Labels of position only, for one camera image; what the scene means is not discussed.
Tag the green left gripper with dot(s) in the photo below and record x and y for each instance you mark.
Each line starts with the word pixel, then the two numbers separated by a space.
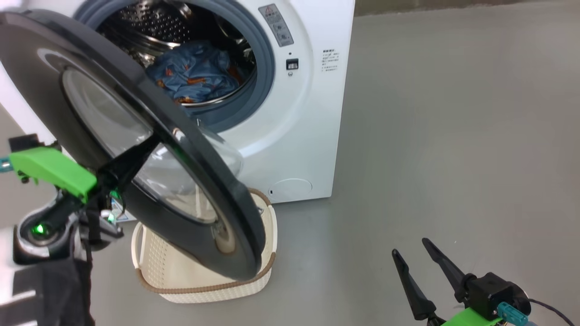
pixel 54 167

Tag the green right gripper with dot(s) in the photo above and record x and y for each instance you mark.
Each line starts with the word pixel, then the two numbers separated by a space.
pixel 476 318

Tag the black round glass washer door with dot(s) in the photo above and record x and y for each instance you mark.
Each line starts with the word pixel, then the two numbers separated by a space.
pixel 190 149

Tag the blue orange print pants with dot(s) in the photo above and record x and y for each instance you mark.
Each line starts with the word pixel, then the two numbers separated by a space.
pixel 204 72

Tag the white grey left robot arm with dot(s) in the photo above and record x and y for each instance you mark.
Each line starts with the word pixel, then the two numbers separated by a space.
pixel 45 235

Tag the white front-load washing machine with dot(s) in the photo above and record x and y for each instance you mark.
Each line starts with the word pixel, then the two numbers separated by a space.
pixel 312 113

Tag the white perforated basket brown rim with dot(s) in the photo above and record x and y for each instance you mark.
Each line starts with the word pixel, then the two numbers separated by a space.
pixel 181 276

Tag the round white filter cover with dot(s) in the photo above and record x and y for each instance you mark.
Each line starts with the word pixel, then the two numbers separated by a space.
pixel 290 190

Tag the grey warning sticker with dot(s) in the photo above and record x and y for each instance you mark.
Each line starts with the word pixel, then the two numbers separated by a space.
pixel 276 25

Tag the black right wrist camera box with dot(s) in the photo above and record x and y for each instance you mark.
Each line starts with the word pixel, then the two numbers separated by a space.
pixel 491 290

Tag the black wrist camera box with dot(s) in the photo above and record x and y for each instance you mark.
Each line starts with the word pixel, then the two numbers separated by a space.
pixel 22 142
pixel 491 290

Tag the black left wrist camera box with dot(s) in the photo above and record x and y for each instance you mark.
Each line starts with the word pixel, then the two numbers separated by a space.
pixel 22 142

